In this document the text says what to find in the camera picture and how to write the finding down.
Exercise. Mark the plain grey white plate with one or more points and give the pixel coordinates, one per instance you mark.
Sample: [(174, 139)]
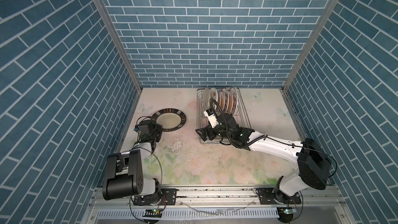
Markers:
[(205, 100)]

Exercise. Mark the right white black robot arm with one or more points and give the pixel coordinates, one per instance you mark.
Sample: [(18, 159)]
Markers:
[(313, 164)]

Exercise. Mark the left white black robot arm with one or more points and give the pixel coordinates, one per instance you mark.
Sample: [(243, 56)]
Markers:
[(124, 177)]

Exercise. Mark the patterned brown white plate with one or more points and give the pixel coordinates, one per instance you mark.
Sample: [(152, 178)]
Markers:
[(235, 100)]

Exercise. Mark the right green circuit board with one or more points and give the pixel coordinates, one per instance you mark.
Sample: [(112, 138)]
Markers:
[(286, 212)]

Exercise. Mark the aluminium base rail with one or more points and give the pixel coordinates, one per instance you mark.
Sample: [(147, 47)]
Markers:
[(237, 204)]

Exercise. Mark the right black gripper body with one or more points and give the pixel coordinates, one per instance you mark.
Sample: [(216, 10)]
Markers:
[(219, 132)]

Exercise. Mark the left green circuit board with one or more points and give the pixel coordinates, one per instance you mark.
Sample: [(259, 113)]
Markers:
[(152, 213)]

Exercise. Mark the red rim white plate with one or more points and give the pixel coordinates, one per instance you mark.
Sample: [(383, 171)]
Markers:
[(224, 99)]

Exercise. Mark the green circuit board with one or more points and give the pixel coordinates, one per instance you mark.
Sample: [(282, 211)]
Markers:
[(152, 213), (286, 212)]

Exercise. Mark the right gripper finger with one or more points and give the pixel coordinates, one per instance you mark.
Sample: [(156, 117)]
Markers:
[(211, 134), (202, 133)]

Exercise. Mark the silver wire dish rack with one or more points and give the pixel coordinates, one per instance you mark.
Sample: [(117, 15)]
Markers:
[(241, 117)]

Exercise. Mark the dark patterned rim plate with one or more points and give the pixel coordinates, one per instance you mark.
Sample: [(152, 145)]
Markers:
[(170, 119)]

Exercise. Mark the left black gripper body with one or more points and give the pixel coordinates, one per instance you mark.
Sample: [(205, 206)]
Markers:
[(156, 132)]

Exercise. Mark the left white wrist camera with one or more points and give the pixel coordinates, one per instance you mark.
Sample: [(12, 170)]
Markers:
[(137, 128)]

